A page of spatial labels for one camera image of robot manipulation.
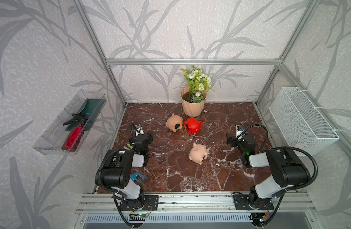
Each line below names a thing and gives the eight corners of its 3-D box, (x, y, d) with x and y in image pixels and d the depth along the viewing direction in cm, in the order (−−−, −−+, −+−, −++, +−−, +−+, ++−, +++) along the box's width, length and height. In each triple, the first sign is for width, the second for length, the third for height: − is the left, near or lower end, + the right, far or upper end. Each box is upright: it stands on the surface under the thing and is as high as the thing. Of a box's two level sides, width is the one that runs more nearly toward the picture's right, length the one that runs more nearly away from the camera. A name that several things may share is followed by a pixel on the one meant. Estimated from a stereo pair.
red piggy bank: (182, 130, 105) (182, 123, 98) (188, 122, 110) (188, 115, 102) (195, 137, 101) (196, 130, 94) (200, 128, 106) (201, 121, 99)
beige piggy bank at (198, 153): (189, 165, 89) (189, 159, 81) (188, 149, 96) (189, 142, 88) (206, 165, 89) (208, 159, 81) (204, 149, 96) (206, 142, 88)
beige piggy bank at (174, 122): (165, 128, 106) (164, 121, 99) (173, 119, 112) (173, 112, 105) (176, 135, 102) (176, 128, 96) (184, 125, 108) (184, 118, 101)
